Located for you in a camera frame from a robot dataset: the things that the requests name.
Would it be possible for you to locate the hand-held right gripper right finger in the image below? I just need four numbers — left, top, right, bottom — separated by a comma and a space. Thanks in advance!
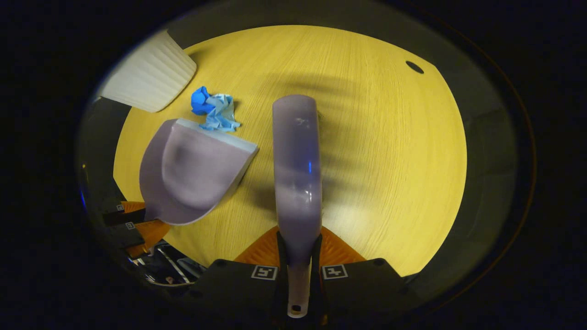
308, 225, 420, 328

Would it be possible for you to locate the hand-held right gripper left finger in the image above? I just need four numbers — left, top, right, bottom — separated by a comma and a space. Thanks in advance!
183, 225, 290, 328

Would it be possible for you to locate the small pale dustpan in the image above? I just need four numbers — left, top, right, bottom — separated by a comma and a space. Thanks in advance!
139, 118, 259, 226

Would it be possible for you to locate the small pale broom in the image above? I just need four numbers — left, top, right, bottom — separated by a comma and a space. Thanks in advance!
272, 94, 323, 319

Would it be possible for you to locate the dark blue paper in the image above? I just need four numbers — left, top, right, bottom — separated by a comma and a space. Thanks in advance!
191, 86, 216, 116

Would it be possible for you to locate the light blue paper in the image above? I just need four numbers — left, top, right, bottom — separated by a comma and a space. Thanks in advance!
199, 94, 241, 132

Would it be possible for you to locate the white garbage bin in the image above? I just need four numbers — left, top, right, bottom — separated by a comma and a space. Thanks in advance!
99, 30, 198, 113

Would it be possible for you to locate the yellow wooden desktop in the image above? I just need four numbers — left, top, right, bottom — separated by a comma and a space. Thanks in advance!
112, 25, 468, 278

